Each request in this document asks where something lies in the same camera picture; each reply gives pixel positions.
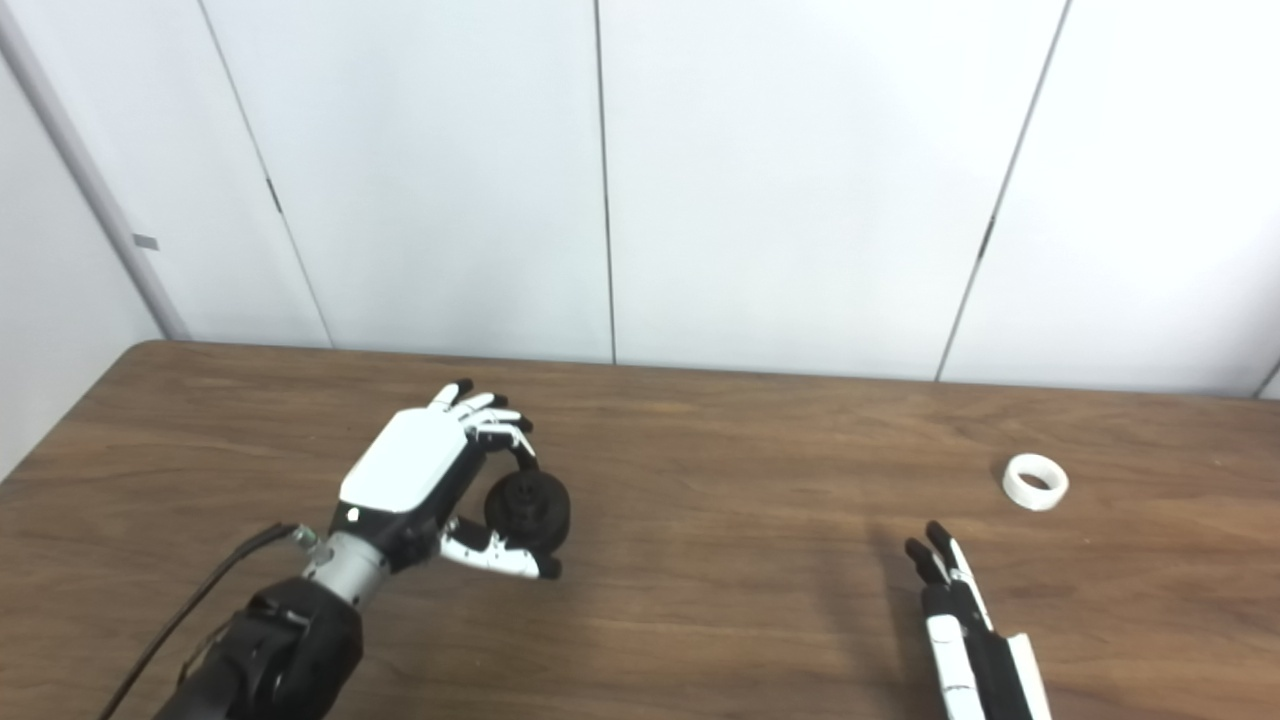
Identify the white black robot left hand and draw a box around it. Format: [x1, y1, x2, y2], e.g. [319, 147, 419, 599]
[330, 379, 563, 581]

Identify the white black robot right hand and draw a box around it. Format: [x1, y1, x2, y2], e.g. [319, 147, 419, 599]
[904, 520, 1053, 720]

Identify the round black plastic part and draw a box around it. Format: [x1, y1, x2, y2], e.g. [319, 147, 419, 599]
[484, 472, 573, 553]

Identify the white plastic ring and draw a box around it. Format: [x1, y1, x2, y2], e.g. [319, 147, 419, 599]
[1002, 453, 1070, 512]

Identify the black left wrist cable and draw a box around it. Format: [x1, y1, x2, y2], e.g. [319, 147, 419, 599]
[97, 522, 319, 720]

